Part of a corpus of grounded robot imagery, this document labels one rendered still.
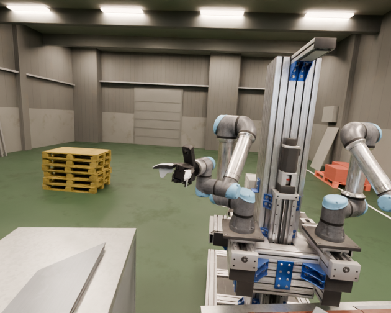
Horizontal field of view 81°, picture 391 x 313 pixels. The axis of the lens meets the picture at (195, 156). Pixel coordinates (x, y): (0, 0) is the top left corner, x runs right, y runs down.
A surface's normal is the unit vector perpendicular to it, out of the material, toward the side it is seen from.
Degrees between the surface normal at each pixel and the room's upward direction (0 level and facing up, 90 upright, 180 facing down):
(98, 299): 0
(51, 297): 0
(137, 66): 90
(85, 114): 90
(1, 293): 0
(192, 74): 90
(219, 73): 90
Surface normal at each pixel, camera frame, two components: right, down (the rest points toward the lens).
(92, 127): -0.08, 0.17
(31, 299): 0.06, -0.98
